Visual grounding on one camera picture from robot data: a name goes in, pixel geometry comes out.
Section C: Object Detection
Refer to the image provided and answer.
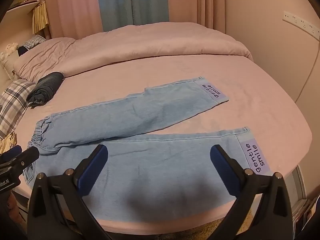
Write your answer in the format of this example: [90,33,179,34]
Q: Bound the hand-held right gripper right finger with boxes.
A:
[210,144,293,240]

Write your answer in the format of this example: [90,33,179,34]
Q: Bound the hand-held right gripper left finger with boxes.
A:
[27,144,118,240]

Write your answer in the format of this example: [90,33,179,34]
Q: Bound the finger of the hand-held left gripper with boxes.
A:
[0,145,40,173]

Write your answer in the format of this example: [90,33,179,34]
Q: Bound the light blue denim pants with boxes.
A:
[24,77,273,212]

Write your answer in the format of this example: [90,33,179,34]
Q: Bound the grey plaid pillow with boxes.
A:
[0,79,37,140]

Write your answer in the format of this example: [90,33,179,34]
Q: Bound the dark grey folded cloth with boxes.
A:
[26,72,65,107]

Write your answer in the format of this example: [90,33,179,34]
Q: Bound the stack of books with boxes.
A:
[291,197,318,231]

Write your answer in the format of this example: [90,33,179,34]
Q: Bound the pink pillow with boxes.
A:
[13,37,81,81]

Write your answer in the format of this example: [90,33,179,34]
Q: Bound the white plush toy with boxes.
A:
[0,42,19,80]

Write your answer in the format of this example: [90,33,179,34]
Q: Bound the blue plaid cloth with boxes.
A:
[21,35,47,50]

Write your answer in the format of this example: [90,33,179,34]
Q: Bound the yellow fringed cloth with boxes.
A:
[32,1,49,34]

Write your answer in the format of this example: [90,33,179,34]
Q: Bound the pink duvet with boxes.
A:
[62,22,254,78]

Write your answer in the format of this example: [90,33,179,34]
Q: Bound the pink curtain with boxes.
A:
[44,0,103,40]
[165,0,226,34]

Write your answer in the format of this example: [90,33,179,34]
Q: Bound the white power strip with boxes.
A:
[283,11,320,37]

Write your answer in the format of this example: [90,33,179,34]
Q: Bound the blue curtain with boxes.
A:
[96,0,169,32]

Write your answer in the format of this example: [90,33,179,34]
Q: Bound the white cable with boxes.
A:
[294,38,320,103]

